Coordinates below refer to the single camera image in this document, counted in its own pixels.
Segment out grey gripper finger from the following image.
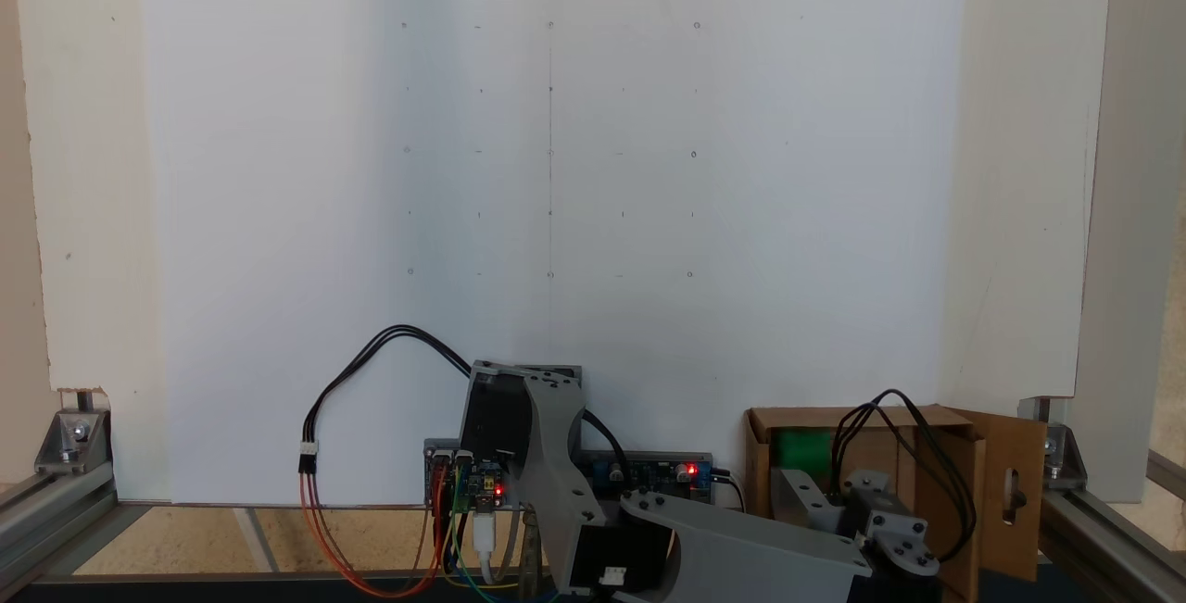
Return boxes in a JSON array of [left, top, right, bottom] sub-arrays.
[[772, 469, 844, 530]]

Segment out green die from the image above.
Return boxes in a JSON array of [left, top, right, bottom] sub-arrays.
[[776, 430, 837, 484]]

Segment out brown cardboard box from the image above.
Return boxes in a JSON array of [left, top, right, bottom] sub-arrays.
[[744, 404, 1048, 603]]

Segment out white USB plug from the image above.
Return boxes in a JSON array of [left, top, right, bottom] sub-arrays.
[[473, 510, 499, 583]]

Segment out small motor driver board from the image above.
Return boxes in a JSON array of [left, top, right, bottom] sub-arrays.
[[424, 439, 522, 516]]

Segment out white paper sheet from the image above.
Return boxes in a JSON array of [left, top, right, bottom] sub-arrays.
[[139, 0, 969, 507]]

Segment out black gripper cable bundle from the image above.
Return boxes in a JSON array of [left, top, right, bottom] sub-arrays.
[[831, 388, 976, 565]]

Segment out metal corner bracket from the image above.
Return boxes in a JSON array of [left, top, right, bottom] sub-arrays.
[[35, 388, 112, 476], [1019, 396, 1088, 493]]

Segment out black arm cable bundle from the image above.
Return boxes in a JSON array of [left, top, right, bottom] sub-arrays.
[[580, 408, 635, 485]]

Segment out aluminium frame rail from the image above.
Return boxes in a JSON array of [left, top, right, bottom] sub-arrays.
[[1038, 450, 1186, 603], [0, 469, 119, 597]]

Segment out green jumper wire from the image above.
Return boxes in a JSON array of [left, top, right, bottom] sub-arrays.
[[448, 464, 557, 602]]

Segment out black cable with white connector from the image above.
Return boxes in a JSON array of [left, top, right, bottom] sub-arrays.
[[298, 325, 475, 476]]

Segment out orange and red wires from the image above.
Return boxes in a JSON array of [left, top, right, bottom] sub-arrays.
[[298, 469, 448, 599]]

